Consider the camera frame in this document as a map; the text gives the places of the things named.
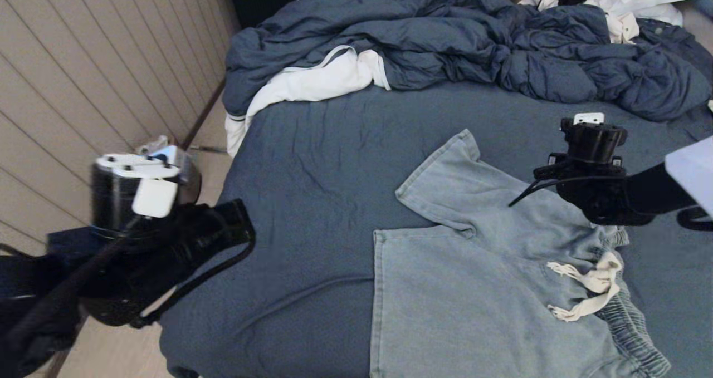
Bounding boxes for brown metal trash bin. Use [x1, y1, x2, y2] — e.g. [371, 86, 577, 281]
[129, 138, 202, 205]

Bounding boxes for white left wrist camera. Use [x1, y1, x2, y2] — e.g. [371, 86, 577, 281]
[95, 146, 193, 218]

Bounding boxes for cream button shirt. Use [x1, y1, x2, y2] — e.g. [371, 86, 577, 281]
[517, 0, 638, 46]

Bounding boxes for light blue denim shorts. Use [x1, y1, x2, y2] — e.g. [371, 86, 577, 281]
[369, 129, 672, 378]

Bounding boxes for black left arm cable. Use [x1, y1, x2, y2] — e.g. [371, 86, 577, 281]
[0, 200, 257, 356]

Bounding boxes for crumpled dark blue duvet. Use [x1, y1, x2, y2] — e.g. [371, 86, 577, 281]
[223, 0, 712, 124]

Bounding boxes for white drawstring cord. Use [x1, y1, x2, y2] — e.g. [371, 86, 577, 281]
[546, 251, 623, 323]

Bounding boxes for dark blue denim jacket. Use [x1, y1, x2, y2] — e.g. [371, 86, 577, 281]
[635, 19, 713, 97]

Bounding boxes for dark blue bed sheet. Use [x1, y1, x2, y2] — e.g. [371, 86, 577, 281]
[158, 80, 713, 378]

